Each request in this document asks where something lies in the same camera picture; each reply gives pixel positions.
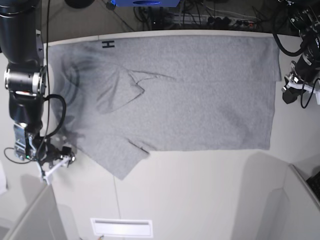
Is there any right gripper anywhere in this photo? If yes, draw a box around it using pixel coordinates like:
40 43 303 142
13 123 76 167

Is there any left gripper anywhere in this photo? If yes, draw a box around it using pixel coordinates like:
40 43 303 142
281 61 318 104

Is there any grey T-shirt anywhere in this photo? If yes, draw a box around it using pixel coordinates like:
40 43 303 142
48 35 281 180

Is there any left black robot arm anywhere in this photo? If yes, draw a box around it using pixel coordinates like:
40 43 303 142
271 0 320 109

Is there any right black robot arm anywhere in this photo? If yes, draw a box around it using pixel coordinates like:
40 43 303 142
0 0 75 167

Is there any left grey chair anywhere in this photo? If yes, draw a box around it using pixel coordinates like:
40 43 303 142
0 174 79 240

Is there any white slotted tray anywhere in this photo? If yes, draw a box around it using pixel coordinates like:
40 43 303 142
90 218 154 238

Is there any black keyboard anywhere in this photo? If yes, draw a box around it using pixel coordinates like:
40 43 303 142
306 172 320 200

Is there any blue box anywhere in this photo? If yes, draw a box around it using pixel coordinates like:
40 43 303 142
111 0 180 7

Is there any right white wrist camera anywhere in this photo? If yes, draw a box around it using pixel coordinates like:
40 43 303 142
36 155 68 185

